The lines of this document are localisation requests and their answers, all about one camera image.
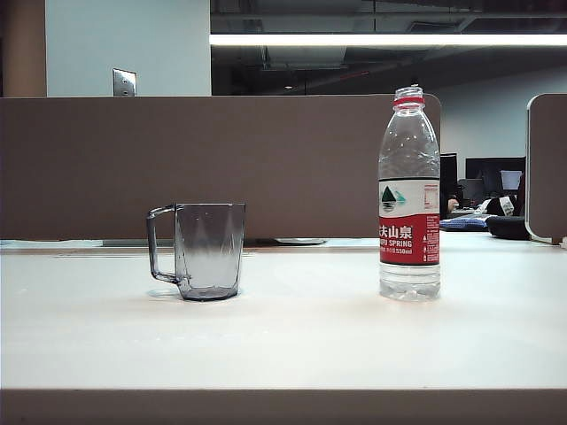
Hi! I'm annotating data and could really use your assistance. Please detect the clear red-label water bottle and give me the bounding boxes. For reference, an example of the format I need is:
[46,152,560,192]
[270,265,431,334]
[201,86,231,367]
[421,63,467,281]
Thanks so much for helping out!
[378,86,442,303]

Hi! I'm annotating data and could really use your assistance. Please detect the clear grey octagonal plastic mug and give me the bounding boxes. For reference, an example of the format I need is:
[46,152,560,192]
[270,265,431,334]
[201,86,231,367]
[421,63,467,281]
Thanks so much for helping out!
[146,202,246,303]

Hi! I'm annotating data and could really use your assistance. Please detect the brown desk partition panel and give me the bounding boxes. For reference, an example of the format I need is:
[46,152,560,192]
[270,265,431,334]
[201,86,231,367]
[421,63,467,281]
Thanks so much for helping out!
[524,92,567,244]
[0,93,443,242]

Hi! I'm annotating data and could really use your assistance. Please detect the black computer monitor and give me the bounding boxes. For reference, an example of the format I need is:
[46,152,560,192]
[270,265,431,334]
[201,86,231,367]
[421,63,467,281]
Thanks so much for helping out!
[464,156,527,198]
[439,152,458,209]

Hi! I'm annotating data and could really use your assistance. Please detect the blue cloth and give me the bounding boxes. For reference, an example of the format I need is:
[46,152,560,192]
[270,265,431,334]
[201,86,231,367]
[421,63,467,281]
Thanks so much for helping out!
[439,214,489,232]

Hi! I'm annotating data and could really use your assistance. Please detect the long ceiling light strip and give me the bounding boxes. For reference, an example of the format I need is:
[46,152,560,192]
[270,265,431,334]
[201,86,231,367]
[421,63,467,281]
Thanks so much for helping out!
[209,33,567,47]

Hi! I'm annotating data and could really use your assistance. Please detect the brown front edge board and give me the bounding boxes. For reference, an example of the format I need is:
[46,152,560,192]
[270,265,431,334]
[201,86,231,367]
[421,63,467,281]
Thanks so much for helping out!
[0,388,567,425]

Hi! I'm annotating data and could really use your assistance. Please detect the black and white bag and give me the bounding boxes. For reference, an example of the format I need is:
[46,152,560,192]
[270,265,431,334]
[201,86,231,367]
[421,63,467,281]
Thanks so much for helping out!
[482,196,520,218]

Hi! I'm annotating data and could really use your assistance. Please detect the metal wall switch plate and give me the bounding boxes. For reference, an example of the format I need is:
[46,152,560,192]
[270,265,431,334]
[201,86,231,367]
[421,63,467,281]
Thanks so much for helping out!
[112,67,137,97]

